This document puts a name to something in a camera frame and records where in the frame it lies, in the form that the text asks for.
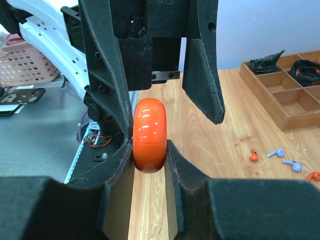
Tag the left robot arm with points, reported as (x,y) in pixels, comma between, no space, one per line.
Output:
(54,28)

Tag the black orange rolled tie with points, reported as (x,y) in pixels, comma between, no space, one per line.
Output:
(306,72)

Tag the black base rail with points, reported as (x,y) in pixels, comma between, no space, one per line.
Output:
(94,148)

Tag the wooden compartment tray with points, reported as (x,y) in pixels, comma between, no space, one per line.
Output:
(290,105)

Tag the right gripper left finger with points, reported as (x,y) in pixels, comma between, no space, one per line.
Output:
(93,206)

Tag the dark green folded tie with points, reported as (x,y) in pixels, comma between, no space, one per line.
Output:
(265,65)

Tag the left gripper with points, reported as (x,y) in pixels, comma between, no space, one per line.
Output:
(131,44)

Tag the pink plastic basket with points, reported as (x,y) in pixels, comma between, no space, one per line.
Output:
(21,64)

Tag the orange earbud charging case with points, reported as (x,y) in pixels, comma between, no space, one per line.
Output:
(149,135)

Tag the purple earbud near tray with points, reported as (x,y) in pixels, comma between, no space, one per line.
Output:
(296,167)

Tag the orange earbud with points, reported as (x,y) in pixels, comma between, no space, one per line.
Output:
(254,156)
(313,176)

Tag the black phone with case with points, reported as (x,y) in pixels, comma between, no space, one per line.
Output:
(11,100)

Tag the purple earbud far left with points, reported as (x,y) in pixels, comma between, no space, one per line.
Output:
(278,152)

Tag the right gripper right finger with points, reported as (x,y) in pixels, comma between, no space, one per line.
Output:
(203,208)

